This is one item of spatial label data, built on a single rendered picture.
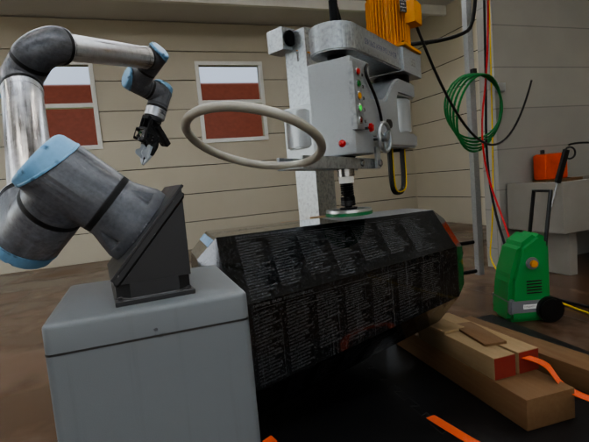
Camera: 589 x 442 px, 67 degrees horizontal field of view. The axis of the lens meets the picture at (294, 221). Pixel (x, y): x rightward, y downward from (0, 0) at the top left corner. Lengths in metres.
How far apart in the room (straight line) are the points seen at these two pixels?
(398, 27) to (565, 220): 2.53
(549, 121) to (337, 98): 3.65
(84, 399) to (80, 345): 0.11
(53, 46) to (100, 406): 1.05
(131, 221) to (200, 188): 7.18
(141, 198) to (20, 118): 0.50
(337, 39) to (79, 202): 1.35
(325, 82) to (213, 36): 6.75
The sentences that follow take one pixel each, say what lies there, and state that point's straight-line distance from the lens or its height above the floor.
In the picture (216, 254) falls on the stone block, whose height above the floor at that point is 0.80.
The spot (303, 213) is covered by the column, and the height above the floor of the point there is 0.85.
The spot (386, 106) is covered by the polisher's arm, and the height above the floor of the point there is 1.40.
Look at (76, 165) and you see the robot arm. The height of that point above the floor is 1.15.
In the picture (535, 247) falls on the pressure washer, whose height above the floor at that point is 0.50.
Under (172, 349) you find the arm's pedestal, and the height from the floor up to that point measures 0.76.
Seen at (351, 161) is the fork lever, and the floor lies 1.14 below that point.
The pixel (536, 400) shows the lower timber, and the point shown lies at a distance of 2.11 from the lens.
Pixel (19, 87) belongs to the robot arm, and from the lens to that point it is 1.55.
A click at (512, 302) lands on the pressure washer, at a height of 0.14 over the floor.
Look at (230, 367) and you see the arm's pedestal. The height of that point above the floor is 0.69.
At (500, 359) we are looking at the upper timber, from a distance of 2.18.
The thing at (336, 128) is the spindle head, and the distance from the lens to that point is 1.99.
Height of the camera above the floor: 1.08
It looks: 5 degrees down
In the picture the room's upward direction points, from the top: 5 degrees counter-clockwise
